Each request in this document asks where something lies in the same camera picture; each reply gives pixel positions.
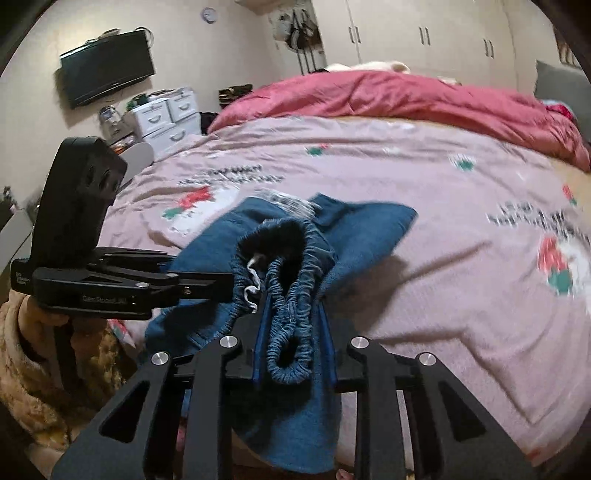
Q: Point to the person's left forearm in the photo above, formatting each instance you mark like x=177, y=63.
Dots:
x=27, y=392

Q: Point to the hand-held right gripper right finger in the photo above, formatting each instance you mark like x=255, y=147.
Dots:
x=327, y=353

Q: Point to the grey side table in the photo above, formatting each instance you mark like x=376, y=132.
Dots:
x=136, y=159

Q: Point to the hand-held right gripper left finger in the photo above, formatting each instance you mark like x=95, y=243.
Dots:
x=261, y=344

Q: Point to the white wardrobe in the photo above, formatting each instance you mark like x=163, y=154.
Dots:
x=415, y=37

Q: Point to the cream soft cloth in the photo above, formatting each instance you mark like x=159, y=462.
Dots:
x=369, y=67

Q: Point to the person's left hand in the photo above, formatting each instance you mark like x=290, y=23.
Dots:
x=39, y=325

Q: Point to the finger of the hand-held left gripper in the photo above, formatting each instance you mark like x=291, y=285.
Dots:
x=134, y=259
x=203, y=286

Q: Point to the dark patterned bag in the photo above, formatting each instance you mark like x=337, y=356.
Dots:
x=235, y=94

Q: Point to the white drawer unit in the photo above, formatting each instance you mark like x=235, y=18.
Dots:
x=161, y=120

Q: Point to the red quilt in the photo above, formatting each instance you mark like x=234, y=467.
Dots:
x=392, y=99

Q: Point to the grey headboard cushion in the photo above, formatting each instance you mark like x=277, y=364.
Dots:
x=558, y=83

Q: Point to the blue pants with lace trim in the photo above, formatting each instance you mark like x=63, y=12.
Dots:
x=369, y=226

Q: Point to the round wall clock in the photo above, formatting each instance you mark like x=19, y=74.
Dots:
x=210, y=14

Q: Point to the pink printed blanket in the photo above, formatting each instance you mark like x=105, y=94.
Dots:
x=438, y=300

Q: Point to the black wall television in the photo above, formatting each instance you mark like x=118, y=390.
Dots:
x=106, y=69

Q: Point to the hanging dark bags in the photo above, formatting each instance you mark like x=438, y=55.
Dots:
x=300, y=32

